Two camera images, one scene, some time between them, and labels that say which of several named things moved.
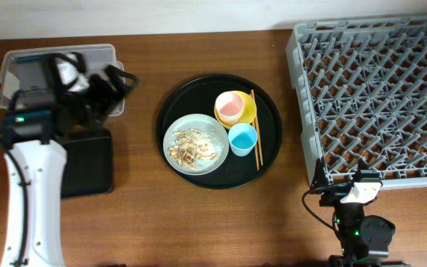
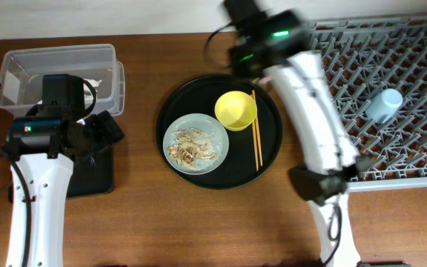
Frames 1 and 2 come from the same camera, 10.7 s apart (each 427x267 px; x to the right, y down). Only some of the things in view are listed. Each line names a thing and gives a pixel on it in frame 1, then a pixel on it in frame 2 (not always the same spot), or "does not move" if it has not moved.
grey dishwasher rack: [376, 91] does not move
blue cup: [242, 138] -> [383, 107]
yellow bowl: [249, 110] does not move
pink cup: [229, 107] -> [265, 79]
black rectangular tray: [89, 167] does not move
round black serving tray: [199, 96] does not move
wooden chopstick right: [256, 125] does not move
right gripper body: [333, 190] -> [236, 10]
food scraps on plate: [192, 148] does not move
